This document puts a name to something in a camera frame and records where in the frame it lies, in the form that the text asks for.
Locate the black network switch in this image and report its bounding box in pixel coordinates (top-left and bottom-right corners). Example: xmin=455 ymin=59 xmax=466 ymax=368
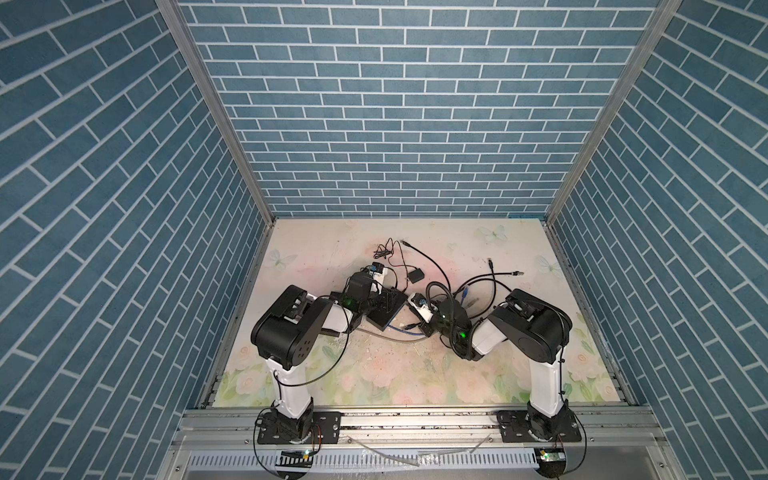
xmin=364 ymin=287 xmax=408 ymax=331

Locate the blue ethernet cable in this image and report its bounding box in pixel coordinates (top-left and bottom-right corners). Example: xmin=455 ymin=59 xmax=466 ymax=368
xmin=386 ymin=284 xmax=481 ymax=336

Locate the thin black ethernet cable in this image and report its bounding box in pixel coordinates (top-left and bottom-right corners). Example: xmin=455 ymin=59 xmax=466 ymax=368
xmin=473 ymin=259 xmax=499 ymax=322

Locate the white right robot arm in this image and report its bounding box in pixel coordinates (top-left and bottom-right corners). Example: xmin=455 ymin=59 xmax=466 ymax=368
xmin=408 ymin=288 xmax=572 ymax=420

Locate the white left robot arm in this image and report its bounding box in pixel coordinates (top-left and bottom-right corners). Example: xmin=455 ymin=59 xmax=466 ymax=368
xmin=250 ymin=264 xmax=388 ymax=421

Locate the black power adapter right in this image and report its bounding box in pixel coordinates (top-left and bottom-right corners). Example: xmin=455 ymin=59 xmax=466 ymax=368
xmin=407 ymin=268 xmax=425 ymax=284

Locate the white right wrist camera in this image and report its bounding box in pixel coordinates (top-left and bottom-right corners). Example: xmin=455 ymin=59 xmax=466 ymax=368
xmin=408 ymin=293 xmax=434 ymax=323

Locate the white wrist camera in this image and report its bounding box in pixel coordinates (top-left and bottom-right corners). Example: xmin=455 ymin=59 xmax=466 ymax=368
xmin=408 ymin=293 xmax=434 ymax=323
xmin=369 ymin=262 xmax=387 ymax=287

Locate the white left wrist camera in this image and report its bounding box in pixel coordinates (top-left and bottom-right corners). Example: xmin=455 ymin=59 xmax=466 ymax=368
xmin=369 ymin=262 xmax=387 ymax=287

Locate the thick black looped cable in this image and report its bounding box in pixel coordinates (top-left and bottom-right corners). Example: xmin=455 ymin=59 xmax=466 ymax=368
xmin=449 ymin=272 xmax=517 ymax=319

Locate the black short ethernet cable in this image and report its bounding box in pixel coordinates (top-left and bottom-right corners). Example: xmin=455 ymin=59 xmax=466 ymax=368
xmin=398 ymin=239 xmax=452 ymax=295

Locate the black cable with teal plug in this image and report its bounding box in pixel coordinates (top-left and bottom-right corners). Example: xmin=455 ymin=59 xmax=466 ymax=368
xmin=452 ymin=269 xmax=526 ymax=298

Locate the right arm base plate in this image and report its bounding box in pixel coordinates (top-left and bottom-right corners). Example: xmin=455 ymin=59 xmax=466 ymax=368
xmin=496 ymin=406 xmax=582 ymax=443

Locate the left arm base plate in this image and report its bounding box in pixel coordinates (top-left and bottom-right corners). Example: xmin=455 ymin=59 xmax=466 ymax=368
xmin=256 ymin=408 xmax=342 ymax=445

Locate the aluminium front rail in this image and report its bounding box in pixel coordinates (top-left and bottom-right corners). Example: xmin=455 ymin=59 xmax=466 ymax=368
xmin=172 ymin=404 xmax=666 ymax=450

